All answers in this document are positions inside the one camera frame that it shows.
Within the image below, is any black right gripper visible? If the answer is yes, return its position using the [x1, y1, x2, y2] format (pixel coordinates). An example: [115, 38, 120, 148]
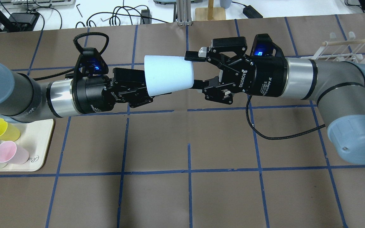
[184, 36, 288, 105]

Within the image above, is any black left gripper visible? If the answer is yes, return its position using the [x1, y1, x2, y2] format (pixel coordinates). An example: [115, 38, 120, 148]
[73, 67, 154, 114]

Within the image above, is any light blue plastic cup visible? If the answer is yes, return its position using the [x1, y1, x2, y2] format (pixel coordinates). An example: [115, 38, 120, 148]
[144, 56, 194, 97]

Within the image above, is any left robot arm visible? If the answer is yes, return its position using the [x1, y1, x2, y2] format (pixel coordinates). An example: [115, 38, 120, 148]
[0, 56, 154, 123]

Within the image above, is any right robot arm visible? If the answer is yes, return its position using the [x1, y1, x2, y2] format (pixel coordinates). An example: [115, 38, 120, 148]
[184, 34, 365, 164]

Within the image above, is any yellow plastic cup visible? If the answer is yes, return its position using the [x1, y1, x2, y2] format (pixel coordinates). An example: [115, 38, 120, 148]
[0, 118, 21, 141]

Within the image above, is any pink plastic cup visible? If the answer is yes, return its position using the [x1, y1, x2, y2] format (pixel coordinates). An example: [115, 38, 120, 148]
[0, 141, 29, 164]

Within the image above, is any wooden stand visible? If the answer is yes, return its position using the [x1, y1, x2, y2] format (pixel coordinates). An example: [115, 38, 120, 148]
[194, 0, 226, 21]

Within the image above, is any black power adapter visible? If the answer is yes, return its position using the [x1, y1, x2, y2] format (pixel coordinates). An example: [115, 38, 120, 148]
[242, 5, 263, 19]

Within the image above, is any cream plastic tray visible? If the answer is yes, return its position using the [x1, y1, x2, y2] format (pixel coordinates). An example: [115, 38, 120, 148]
[0, 119, 55, 172]

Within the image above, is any black monitor stand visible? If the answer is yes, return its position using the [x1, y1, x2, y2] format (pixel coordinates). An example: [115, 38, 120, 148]
[0, 0, 45, 32]

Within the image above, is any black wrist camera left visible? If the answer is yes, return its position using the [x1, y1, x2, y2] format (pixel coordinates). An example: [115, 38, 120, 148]
[74, 47, 109, 77]

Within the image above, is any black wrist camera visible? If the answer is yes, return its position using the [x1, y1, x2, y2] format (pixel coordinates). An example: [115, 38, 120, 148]
[250, 34, 285, 57]
[74, 47, 109, 77]

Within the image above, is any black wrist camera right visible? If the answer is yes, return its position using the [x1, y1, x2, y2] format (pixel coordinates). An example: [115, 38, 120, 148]
[250, 34, 285, 57]

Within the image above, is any black camera cable right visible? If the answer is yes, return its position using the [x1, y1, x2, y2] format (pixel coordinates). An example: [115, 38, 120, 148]
[245, 94, 326, 140]

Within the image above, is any black camera cable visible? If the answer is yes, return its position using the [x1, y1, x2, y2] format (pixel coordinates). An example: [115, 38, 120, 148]
[245, 94, 326, 140]
[73, 32, 110, 53]

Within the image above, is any black camera cable left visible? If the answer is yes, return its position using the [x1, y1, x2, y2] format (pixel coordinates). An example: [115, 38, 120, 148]
[73, 32, 110, 53]

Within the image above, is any aluminium frame post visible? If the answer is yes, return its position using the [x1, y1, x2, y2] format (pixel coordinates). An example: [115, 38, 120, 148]
[176, 0, 192, 26]

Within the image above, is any white wire dish rack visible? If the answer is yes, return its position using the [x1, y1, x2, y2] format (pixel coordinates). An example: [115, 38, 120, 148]
[305, 31, 365, 64]

